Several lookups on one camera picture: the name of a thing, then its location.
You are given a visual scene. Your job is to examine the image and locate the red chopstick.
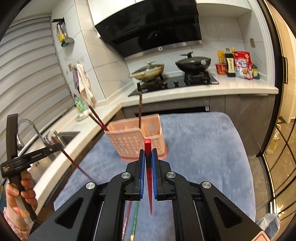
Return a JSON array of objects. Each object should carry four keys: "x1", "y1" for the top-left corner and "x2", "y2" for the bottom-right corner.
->
[{"x1": 144, "y1": 138, "x2": 153, "y2": 214}]

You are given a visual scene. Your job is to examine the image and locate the grey kitchen cabinet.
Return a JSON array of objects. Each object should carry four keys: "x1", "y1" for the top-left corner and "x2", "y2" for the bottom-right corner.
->
[{"x1": 114, "y1": 95, "x2": 277, "y2": 158}]

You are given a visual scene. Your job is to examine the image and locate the green dish soap bottle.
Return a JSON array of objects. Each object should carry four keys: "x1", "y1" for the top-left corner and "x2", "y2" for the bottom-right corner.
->
[{"x1": 73, "y1": 94, "x2": 85, "y2": 116}]

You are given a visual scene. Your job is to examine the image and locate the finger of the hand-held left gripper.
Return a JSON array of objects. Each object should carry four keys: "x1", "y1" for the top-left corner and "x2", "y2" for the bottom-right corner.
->
[{"x1": 43, "y1": 143, "x2": 63, "y2": 158}]

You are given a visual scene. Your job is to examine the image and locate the red cereal bag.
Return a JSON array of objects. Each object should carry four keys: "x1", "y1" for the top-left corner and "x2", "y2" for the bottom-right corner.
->
[{"x1": 233, "y1": 51, "x2": 253, "y2": 80}]

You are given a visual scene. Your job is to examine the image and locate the black range hood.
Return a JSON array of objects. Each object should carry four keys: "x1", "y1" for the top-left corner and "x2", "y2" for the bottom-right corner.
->
[{"x1": 87, "y1": 0, "x2": 202, "y2": 58}]

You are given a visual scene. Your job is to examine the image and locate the black framed glass door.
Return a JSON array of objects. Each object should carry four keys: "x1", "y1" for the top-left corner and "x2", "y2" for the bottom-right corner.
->
[{"x1": 255, "y1": 0, "x2": 296, "y2": 241}]

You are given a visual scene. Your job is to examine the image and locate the white hanging towel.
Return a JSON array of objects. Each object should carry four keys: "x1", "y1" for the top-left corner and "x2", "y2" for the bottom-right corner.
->
[{"x1": 76, "y1": 64, "x2": 94, "y2": 106}]

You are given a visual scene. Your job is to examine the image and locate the black gas stove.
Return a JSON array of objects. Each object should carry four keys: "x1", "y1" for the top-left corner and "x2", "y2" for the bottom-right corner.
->
[{"x1": 128, "y1": 71, "x2": 220, "y2": 97}]

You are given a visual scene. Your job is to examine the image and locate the clear cooking oil bottle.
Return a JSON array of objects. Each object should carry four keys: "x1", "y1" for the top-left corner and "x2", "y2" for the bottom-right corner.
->
[{"x1": 266, "y1": 128, "x2": 280, "y2": 155}]

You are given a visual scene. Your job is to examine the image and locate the person's left forearm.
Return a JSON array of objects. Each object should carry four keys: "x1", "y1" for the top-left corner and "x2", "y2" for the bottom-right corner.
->
[{"x1": 3, "y1": 207, "x2": 31, "y2": 237}]

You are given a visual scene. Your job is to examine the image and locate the green chopstick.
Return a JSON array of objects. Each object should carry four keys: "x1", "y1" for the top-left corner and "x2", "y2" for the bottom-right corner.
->
[{"x1": 129, "y1": 201, "x2": 139, "y2": 241}]

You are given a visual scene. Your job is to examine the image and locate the purple hanging cloth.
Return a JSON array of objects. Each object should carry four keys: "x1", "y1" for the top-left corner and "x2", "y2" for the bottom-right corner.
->
[{"x1": 72, "y1": 67, "x2": 80, "y2": 90}]

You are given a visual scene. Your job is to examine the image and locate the chrome kitchen faucet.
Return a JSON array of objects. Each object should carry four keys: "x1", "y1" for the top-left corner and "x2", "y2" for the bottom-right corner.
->
[{"x1": 16, "y1": 119, "x2": 52, "y2": 153}]

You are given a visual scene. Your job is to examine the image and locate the person's left hand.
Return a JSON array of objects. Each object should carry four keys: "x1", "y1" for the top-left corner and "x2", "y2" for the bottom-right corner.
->
[{"x1": 3, "y1": 171, "x2": 38, "y2": 218}]

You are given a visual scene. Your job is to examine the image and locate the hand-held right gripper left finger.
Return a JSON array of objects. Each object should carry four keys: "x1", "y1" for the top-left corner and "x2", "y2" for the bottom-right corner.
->
[{"x1": 28, "y1": 149, "x2": 146, "y2": 241}]

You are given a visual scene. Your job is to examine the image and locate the small dark blue jar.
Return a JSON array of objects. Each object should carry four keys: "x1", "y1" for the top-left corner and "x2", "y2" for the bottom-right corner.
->
[{"x1": 252, "y1": 62, "x2": 260, "y2": 80}]

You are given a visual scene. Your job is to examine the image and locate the beige wok with lid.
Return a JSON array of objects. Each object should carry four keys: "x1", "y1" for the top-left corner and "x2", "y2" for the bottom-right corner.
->
[{"x1": 129, "y1": 61, "x2": 165, "y2": 81}]

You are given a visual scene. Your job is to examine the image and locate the dark soy sauce bottle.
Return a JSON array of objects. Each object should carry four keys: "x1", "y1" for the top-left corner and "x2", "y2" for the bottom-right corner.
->
[{"x1": 224, "y1": 48, "x2": 236, "y2": 77}]

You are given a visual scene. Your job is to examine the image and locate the black wok with lid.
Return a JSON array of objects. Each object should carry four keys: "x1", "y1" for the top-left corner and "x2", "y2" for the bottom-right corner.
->
[{"x1": 175, "y1": 52, "x2": 212, "y2": 72}]

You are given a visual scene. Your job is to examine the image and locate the white window blind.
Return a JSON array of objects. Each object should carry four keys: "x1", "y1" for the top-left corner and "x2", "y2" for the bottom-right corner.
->
[{"x1": 0, "y1": 14, "x2": 77, "y2": 149}]

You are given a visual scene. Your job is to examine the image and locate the small white plate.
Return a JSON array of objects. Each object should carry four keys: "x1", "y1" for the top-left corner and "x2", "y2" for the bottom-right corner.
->
[{"x1": 75, "y1": 111, "x2": 90, "y2": 121}]

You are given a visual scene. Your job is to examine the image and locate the stainless steel sink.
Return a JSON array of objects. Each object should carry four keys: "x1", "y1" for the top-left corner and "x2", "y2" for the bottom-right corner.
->
[{"x1": 28, "y1": 131, "x2": 81, "y2": 176}]

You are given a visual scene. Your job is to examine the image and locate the brown chopstick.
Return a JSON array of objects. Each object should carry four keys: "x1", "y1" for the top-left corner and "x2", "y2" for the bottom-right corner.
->
[{"x1": 138, "y1": 91, "x2": 143, "y2": 127}]

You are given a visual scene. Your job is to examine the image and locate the blue-grey fleece blanket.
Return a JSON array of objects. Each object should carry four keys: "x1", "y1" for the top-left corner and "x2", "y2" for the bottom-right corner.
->
[{"x1": 54, "y1": 112, "x2": 257, "y2": 241}]

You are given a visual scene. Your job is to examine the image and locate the wall mounted utensil rack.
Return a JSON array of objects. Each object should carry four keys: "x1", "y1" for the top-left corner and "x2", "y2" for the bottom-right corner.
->
[{"x1": 52, "y1": 19, "x2": 75, "y2": 47}]

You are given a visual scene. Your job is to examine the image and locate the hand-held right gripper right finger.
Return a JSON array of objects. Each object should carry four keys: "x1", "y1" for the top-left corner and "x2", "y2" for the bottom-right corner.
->
[{"x1": 151, "y1": 148, "x2": 270, "y2": 241}]

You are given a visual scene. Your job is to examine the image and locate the pink perforated utensil holder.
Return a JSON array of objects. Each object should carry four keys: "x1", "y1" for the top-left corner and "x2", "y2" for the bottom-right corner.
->
[{"x1": 104, "y1": 113, "x2": 168, "y2": 162}]

